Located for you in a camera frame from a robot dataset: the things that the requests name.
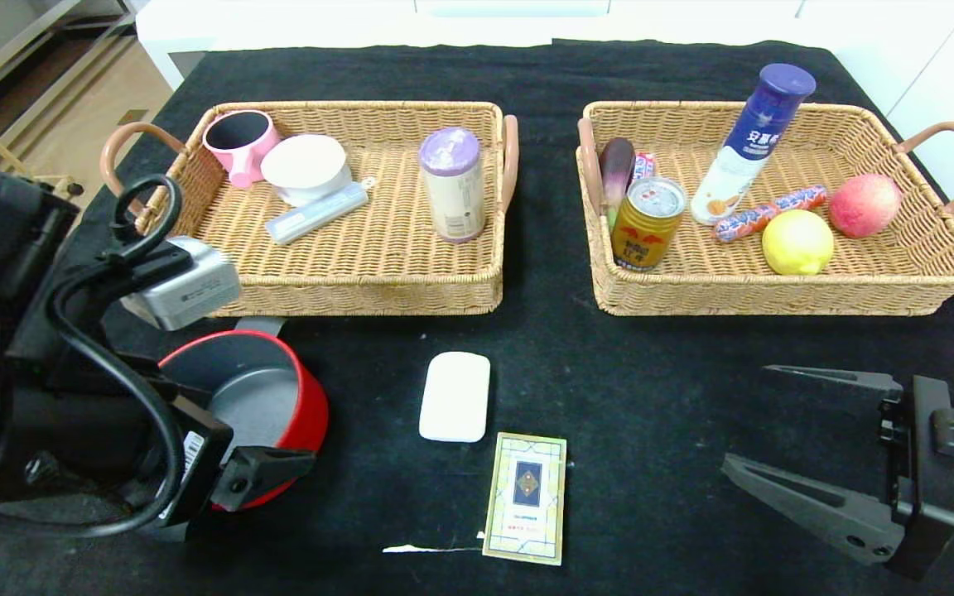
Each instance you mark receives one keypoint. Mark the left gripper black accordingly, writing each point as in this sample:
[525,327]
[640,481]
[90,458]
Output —
[198,454]

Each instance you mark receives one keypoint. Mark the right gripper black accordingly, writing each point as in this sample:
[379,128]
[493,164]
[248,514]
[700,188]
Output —
[913,476]

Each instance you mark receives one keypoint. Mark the yellow lemon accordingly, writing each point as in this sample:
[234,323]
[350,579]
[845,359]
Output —
[797,242]

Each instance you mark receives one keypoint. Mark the gold drink can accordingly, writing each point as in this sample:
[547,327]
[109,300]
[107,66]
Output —
[647,223]

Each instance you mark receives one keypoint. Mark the blue cap white bottle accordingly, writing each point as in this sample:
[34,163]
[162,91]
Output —
[754,132]

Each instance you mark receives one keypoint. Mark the white paper scrap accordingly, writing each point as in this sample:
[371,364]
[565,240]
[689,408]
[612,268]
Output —
[419,548]

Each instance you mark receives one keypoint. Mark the black table cloth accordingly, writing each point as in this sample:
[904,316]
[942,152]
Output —
[651,397]

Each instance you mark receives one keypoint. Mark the white soap bar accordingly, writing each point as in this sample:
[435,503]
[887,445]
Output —
[454,397]

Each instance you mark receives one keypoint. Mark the red apple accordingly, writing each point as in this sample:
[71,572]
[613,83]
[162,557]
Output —
[864,205]

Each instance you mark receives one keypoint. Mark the orange sausage stick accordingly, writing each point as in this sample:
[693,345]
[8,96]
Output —
[763,217]

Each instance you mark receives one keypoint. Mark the grey toothbrush case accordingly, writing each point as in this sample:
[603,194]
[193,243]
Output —
[311,218]

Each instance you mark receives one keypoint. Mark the playing card box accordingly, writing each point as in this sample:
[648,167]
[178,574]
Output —
[527,497]

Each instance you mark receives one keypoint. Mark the pink mug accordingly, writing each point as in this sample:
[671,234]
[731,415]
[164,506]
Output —
[247,168]

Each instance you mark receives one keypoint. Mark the white round bowl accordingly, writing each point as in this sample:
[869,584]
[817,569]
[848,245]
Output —
[305,168]

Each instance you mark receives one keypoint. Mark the purple lid canister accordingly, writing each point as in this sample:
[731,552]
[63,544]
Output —
[452,197]

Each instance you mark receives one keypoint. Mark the red candy pack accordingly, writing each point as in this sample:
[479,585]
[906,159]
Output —
[644,165]

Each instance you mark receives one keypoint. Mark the purple eggplant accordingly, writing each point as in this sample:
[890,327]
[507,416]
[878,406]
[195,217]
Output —
[616,170]

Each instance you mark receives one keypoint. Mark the beige wooden rack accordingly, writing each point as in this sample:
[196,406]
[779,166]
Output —
[46,178]

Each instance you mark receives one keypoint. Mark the white table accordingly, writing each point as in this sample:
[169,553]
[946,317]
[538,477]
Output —
[320,25]

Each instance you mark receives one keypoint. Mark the grey metal shelf unit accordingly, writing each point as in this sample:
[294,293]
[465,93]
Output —
[46,50]

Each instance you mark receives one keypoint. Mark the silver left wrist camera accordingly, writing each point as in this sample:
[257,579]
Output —
[183,285]

